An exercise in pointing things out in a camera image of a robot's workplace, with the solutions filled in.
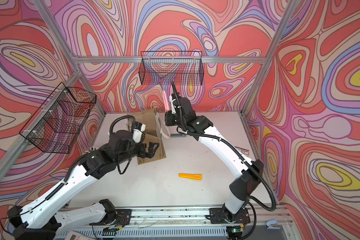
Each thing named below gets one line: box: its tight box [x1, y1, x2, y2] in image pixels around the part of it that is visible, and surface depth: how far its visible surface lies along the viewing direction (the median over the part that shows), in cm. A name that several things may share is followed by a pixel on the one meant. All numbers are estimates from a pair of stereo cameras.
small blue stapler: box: [265, 220, 281, 230], surface depth 72 cm
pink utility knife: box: [162, 91, 169, 112], surface depth 73 cm
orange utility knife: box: [178, 173, 203, 181], surface depth 88 cm
